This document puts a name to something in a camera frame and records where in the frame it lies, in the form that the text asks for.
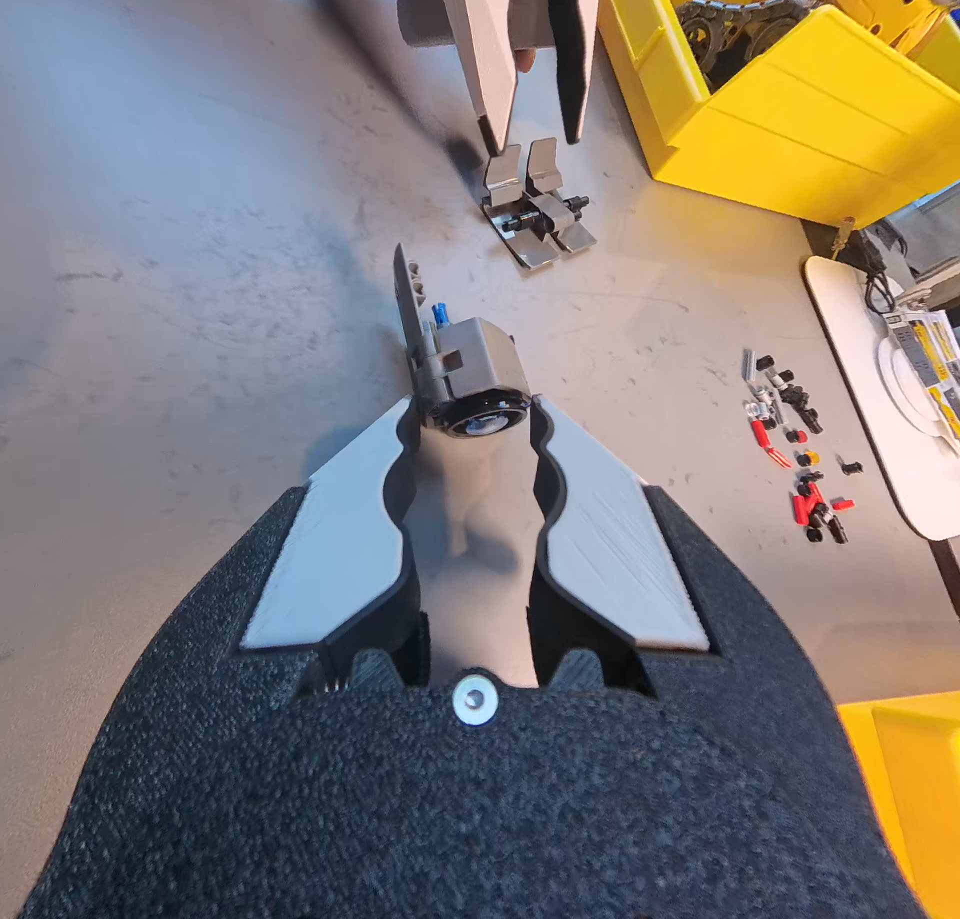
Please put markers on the pile of small toy pieces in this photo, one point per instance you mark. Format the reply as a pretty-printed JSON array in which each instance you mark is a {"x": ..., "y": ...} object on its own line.
[{"x": 806, "y": 510}]

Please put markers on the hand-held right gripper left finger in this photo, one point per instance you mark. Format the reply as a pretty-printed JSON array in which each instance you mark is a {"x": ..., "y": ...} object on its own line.
[{"x": 330, "y": 559}]

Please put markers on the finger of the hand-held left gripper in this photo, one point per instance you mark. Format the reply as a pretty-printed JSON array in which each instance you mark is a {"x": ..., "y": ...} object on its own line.
[
  {"x": 574, "y": 34},
  {"x": 480, "y": 34}
]

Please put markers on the grey desk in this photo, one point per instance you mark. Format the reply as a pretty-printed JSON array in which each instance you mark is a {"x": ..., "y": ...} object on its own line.
[{"x": 187, "y": 296}]

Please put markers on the yellow toy robot vehicle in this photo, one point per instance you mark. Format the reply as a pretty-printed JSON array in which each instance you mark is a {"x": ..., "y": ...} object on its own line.
[{"x": 750, "y": 26}]

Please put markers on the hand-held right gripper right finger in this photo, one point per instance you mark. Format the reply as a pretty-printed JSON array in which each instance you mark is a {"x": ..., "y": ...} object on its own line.
[{"x": 615, "y": 559}]

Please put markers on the grey toy plate assembly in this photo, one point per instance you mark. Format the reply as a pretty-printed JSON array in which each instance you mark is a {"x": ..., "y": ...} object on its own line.
[{"x": 536, "y": 214}]

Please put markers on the white wooden book stand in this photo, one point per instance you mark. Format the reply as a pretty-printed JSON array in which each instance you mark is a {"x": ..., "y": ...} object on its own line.
[{"x": 855, "y": 379}]

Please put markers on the yellow sticker sheet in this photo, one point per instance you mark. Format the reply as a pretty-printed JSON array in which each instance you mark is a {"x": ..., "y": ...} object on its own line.
[{"x": 934, "y": 364}]

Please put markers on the grey toy eye module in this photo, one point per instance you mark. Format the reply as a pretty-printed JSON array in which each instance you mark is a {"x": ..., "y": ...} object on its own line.
[{"x": 487, "y": 364}]

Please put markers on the yellow plastic bin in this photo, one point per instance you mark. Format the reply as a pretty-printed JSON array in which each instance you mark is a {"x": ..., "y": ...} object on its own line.
[
  {"x": 810, "y": 124},
  {"x": 907, "y": 784}
]

